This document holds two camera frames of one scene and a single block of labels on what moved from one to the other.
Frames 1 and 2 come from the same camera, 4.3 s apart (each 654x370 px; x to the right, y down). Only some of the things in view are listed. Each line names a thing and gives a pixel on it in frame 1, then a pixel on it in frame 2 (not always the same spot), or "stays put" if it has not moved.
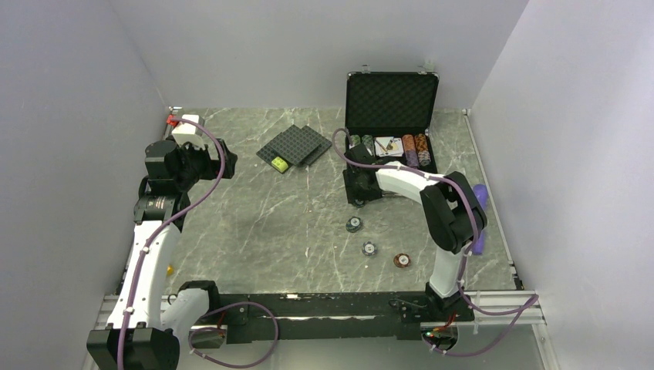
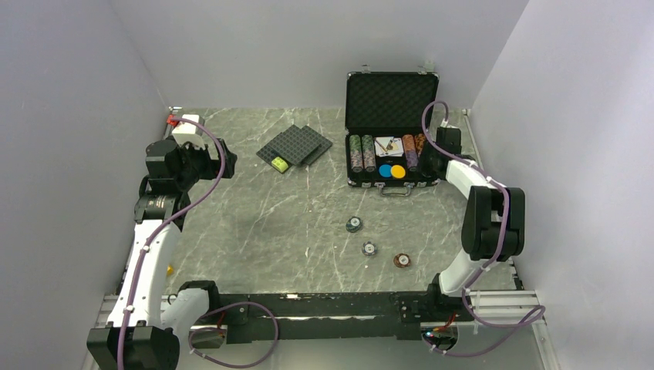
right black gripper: (352, 193) -> (429, 148)
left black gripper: (212, 166) stays put
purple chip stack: (412, 159) stays put
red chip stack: (409, 142) stays put
